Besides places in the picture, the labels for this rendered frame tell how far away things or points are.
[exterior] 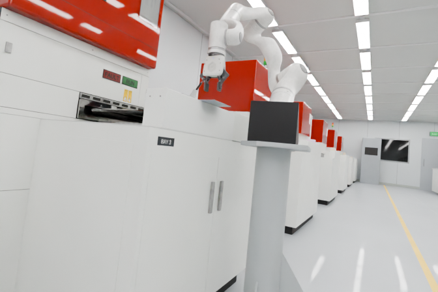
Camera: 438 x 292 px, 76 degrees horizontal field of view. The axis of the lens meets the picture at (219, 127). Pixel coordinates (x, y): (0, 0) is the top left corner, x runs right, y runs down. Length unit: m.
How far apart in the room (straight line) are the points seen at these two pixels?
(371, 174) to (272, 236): 12.21
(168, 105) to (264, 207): 0.62
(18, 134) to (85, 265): 0.59
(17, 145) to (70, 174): 0.29
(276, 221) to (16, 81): 1.22
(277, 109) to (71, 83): 0.97
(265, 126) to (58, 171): 0.87
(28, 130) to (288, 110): 1.11
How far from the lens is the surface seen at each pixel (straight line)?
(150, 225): 1.02
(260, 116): 1.31
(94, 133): 1.13
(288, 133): 1.28
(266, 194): 1.30
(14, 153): 1.41
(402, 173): 14.23
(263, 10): 1.75
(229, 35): 1.36
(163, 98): 1.00
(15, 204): 1.45
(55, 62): 1.48
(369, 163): 13.44
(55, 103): 1.47
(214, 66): 1.34
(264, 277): 1.38
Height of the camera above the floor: 0.77
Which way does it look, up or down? 4 degrees up
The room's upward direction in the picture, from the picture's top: 6 degrees clockwise
